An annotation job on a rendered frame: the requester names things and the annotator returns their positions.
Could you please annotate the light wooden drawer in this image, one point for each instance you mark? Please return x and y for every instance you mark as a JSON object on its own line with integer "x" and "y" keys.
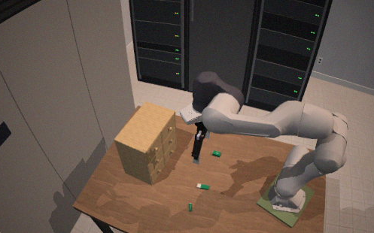
{"x": 154, "y": 148}
{"x": 168, "y": 128}
{"x": 158, "y": 168}
{"x": 156, "y": 159}
{"x": 170, "y": 151}
{"x": 169, "y": 139}

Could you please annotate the small wooden chest of drawers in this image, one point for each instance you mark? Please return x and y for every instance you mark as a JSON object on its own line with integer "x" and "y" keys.
{"x": 137, "y": 136}

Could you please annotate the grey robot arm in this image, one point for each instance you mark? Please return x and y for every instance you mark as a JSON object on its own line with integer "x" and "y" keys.
{"x": 217, "y": 104}

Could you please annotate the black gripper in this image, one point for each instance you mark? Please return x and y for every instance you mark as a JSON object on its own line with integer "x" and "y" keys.
{"x": 201, "y": 130}

